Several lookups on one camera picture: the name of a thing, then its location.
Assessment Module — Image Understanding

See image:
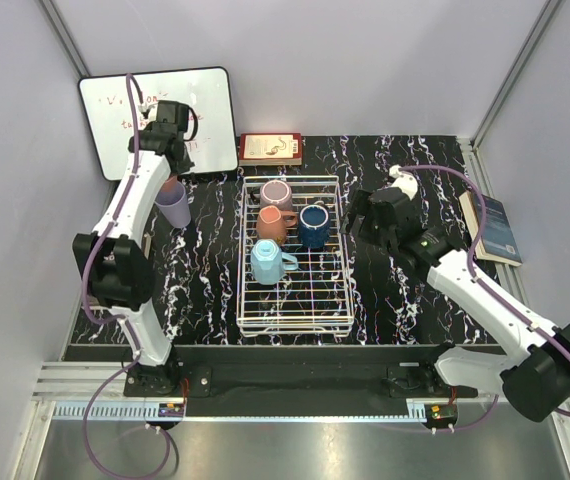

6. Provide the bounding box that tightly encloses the coral pink tumbler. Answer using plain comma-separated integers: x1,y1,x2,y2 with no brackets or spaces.
161,175,178,193

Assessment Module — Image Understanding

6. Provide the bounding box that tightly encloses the lavender tumbler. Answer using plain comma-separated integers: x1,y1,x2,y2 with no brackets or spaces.
155,182,191,228

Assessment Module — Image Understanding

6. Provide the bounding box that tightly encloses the salmon square mug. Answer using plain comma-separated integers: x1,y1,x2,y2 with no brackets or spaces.
256,205,298,245

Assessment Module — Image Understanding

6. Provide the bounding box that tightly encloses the light blue faceted mug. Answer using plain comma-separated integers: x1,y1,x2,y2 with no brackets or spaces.
250,239,299,286

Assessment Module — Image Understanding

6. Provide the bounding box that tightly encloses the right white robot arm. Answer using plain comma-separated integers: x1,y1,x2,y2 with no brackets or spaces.
341,187,570,422

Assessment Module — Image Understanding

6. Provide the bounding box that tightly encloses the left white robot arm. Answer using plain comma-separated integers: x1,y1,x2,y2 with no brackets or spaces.
72,100,198,396

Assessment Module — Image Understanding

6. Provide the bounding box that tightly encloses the white dry-erase board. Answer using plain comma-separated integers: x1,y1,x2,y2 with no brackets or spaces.
78,67,238,181

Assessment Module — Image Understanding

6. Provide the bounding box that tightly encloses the dark blue mug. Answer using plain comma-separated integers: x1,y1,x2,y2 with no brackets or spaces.
298,203,330,249

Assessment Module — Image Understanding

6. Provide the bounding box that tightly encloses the red book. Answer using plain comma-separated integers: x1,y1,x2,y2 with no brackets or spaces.
239,133,303,167

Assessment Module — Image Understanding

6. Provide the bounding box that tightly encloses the mauve mug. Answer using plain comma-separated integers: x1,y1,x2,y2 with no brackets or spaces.
259,179,293,211

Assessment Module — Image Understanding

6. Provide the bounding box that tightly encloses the blue book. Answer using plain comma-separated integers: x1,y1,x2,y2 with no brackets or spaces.
459,191,522,267

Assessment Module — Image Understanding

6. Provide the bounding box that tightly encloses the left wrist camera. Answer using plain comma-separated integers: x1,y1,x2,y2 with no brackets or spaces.
138,101,158,119

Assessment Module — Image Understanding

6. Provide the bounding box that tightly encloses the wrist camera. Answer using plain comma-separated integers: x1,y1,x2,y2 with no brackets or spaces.
138,101,158,119
389,165,418,200

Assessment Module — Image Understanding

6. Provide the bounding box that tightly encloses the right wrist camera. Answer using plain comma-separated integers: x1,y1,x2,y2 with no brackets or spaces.
389,165,418,200

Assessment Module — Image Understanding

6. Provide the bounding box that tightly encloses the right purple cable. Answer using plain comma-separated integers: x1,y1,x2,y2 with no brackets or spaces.
398,165,570,419

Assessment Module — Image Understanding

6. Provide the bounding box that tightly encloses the white wire dish rack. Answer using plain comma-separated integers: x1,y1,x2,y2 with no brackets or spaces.
237,175,355,337

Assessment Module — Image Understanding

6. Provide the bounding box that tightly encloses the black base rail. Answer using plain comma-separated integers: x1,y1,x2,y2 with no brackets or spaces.
94,343,486,419

